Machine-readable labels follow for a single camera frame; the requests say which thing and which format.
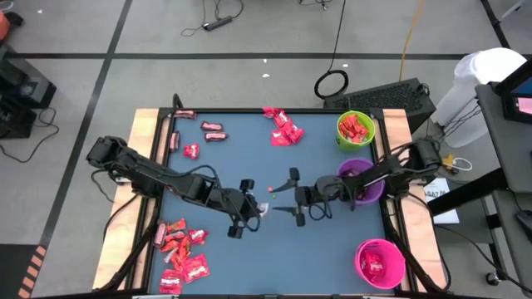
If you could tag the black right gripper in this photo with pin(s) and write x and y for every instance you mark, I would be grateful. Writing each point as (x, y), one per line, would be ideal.
(305, 195)

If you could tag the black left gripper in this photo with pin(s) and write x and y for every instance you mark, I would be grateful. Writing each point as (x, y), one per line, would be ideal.
(243, 207)

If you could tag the red white KitKat wrapper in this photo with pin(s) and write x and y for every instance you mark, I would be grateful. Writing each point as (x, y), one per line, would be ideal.
(262, 207)
(169, 256)

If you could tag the red Skittles candy pack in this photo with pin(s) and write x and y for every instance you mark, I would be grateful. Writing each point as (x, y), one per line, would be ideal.
(196, 269)
(198, 236)
(272, 111)
(282, 119)
(294, 133)
(363, 262)
(171, 282)
(376, 266)
(279, 138)

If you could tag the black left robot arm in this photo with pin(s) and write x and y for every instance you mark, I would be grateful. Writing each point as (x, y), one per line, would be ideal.
(145, 174)

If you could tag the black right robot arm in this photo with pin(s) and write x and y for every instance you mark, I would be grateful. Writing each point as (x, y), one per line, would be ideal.
(386, 174)

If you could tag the purple plastic basket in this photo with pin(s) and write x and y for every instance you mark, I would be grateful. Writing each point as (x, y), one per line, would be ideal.
(353, 202)

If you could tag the green plastic basket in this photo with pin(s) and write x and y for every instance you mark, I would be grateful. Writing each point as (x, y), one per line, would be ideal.
(347, 146)

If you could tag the pink plastic basket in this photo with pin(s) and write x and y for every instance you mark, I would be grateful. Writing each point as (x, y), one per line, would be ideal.
(392, 266)

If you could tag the wooden table board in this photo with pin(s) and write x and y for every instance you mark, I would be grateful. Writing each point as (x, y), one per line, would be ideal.
(143, 124)
(397, 124)

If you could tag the black mesh computer tower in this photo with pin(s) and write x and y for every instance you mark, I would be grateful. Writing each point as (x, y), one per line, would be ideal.
(386, 97)

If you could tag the white paper sheet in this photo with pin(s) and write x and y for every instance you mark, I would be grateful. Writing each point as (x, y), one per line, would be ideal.
(449, 217)

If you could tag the yellow plug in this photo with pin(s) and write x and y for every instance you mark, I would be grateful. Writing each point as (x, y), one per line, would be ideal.
(449, 160)

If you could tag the grey desk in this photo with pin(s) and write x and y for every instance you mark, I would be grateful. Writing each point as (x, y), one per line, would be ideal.
(507, 149)
(513, 249)

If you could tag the black monitor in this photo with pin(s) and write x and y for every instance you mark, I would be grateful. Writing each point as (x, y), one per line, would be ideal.
(505, 110)

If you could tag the black mat orange stripes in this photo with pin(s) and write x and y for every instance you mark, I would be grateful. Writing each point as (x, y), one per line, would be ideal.
(12, 270)

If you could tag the black equipment cart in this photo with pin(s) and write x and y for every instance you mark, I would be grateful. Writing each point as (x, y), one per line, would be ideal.
(21, 91)

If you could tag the orange object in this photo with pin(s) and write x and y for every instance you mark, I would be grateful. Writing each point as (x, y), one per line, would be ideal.
(3, 25)

